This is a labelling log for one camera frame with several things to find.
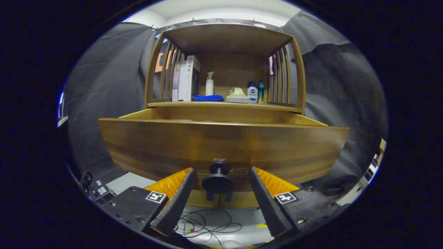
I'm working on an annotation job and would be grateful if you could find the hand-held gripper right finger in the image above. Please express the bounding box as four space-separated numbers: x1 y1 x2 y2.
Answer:
248 167 348 239

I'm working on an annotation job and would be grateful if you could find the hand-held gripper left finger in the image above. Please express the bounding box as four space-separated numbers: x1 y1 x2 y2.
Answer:
102 168 197 237

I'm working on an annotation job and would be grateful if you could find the black drawer knob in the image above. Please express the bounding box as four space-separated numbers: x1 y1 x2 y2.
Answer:
202 158 235 192

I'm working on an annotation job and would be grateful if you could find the wooden drawer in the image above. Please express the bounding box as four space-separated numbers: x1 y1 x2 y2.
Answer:
98 106 350 192

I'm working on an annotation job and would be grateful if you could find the wooden countertop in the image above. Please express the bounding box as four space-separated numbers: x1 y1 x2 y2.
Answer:
147 100 302 113

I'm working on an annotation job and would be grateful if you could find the wooden cabinet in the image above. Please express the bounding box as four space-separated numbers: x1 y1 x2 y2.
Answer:
98 22 350 210

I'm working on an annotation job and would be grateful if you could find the black electronic box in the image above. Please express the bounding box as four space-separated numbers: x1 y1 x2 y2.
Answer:
81 172 116 204

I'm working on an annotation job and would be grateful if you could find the blue folded cloth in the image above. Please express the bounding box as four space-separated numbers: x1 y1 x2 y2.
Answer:
193 94 224 102

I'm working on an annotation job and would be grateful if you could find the white lotion bottle dark cap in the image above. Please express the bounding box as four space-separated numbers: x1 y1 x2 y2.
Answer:
247 82 258 103

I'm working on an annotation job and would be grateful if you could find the pale purple book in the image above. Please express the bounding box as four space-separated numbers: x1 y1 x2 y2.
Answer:
172 62 181 102

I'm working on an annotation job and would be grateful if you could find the thin white book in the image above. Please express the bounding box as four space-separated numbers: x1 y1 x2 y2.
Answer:
178 61 188 102

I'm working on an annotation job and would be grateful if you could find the white book portrait cover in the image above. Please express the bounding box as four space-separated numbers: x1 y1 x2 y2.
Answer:
186 55 201 102

